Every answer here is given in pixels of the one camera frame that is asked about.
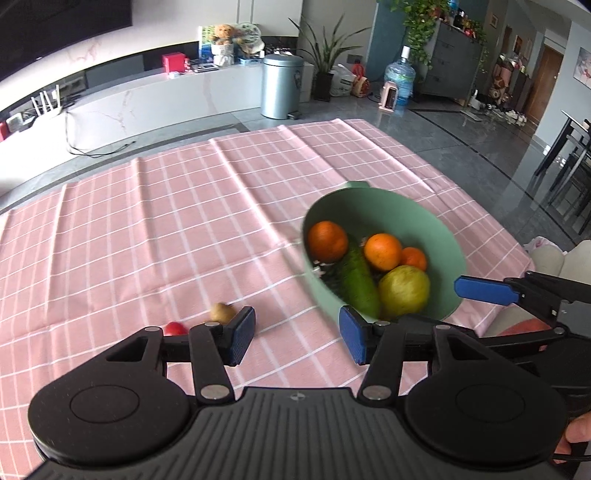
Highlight black cable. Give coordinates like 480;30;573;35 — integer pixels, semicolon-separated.
65;104;137;155

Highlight blue picture book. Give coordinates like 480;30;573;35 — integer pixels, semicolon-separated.
199;25;215;63

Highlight white marble television cabinet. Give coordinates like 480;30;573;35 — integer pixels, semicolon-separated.
0;60;315;195

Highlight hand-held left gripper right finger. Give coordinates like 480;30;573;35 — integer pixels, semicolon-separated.
338;305;502;402

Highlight black dining chairs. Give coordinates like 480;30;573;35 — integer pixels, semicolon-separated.
536;110;591;232

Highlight small brown fruit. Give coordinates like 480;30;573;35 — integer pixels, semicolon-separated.
210;302;236;324

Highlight green cucumber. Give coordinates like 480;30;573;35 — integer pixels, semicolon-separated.
336;235;382;317

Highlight grey drawer cabinet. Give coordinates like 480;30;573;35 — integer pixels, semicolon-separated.
422;21;488;100

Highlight pink small heater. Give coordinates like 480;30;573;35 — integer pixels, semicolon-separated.
379;81;400;112

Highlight small orange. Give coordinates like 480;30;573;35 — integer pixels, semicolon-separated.
401;247;428;272

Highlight brown wooden door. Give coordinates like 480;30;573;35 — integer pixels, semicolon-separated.
526;46;564;125

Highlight round paper fan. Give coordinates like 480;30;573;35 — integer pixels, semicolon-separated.
233;23;265;56

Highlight white router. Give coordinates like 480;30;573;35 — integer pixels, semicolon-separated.
30;85;65;120

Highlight red fabric seat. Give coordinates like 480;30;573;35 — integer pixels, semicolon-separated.
501;318;555;337

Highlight yellow-green pear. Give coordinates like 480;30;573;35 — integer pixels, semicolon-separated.
378;265;431;319

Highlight large orange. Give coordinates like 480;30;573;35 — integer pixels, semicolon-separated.
307;221;349;262
364;233;403;271

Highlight green colander bowl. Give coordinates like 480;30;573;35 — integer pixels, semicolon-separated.
301;181;467;324

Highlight pink checked tablecloth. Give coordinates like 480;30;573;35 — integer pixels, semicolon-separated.
0;119;536;462

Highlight blue water bottle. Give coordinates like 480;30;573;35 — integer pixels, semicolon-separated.
385;45;416;107

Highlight blue-grey metal trash can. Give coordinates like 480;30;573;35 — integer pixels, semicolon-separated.
261;54;304;120

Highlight white plastic bag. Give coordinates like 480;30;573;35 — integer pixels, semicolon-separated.
330;63;356;97

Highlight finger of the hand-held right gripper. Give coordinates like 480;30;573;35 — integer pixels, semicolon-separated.
454;271;561;315
482;323;570;355

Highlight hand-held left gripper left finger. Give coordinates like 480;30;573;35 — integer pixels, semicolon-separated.
106;305;257;407

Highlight person's right hand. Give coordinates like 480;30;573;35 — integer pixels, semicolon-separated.
554;410;591;468

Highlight trailing green vine plant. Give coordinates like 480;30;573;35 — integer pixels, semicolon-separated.
390;0;451;70

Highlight black flat television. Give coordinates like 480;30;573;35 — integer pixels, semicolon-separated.
0;0;133;81

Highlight white cushion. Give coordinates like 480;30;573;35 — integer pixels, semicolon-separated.
524;236;566;278

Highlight long-leaf plant in black pot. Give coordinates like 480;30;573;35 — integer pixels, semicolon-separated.
288;14;372;102

